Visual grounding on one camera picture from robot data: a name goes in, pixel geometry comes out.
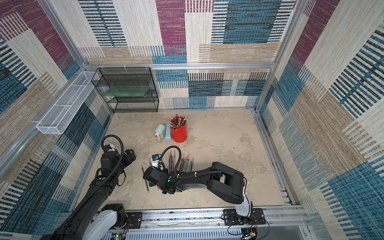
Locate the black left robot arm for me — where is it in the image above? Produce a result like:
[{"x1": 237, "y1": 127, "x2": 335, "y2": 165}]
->
[{"x1": 41, "y1": 150, "x2": 136, "y2": 240}]

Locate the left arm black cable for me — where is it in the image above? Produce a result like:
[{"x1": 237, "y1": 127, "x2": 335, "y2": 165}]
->
[{"x1": 100, "y1": 134, "x2": 125, "y2": 187}]

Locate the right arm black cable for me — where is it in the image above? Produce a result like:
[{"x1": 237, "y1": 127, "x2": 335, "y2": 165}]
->
[{"x1": 158, "y1": 145, "x2": 183, "y2": 172}]

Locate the white wire mesh basket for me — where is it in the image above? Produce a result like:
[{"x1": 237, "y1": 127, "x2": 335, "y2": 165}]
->
[{"x1": 36, "y1": 71, "x2": 95, "y2": 135}]

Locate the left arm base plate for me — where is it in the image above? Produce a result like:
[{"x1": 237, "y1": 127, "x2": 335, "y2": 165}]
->
[{"x1": 123, "y1": 212, "x2": 143, "y2": 230}]

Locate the dark blue pencil clear cap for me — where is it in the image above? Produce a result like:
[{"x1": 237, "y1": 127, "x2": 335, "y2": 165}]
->
[{"x1": 182, "y1": 156, "x2": 187, "y2": 172}]

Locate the green board on shelf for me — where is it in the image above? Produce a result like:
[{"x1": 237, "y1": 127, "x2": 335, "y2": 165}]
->
[{"x1": 102, "y1": 87, "x2": 150, "y2": 97}]

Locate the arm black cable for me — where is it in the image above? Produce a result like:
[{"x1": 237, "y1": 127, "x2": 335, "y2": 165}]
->
[
  {"x1": 100, "y1": 134, "x2": 125, "y2": 187},
  {"x1": 158, "y1": 145, "x2": 183, "y2": 172}
]

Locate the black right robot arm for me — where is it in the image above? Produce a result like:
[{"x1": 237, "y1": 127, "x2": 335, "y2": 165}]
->
[{"x1": 143, "y1": 162, "x2": 253, "y2": 218}]

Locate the black wire mesh shelf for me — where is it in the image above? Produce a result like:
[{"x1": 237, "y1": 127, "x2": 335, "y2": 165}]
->
[{"x1": 91, "y1": 67, "x2": 159, "y2": 114}]

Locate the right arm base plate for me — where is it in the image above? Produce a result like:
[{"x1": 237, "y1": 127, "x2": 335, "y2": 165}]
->
[{"x1": 221, "y1": 208, "x2": 267, "y2": 226}]

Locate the red pencil holder cup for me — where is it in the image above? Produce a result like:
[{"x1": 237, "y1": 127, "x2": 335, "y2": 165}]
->
[{"x1": 169, "y1": 116, "x2": 188, "y2": 143}]

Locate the light blue eraser box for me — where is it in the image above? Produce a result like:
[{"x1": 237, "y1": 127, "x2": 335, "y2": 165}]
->
[{"x1": 165, "y1": 121, "x2": 172, "y2": 142}]

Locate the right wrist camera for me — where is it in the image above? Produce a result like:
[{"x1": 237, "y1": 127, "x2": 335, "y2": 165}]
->
[{"x1": 151, "y1": 154, "x2": 165, "y2": 171}]

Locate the black striped pencil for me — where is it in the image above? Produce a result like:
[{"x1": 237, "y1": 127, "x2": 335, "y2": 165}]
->
[{"x1": 141, "y1": 166, "x2": 150, "y2": 194}]

